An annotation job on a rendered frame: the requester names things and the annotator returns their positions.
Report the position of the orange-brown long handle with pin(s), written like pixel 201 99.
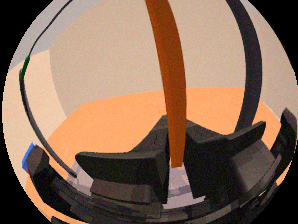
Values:
pixel 173 76

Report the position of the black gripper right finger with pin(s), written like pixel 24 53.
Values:
pixel 207 152

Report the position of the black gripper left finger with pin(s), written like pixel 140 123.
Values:
pixel 147 163

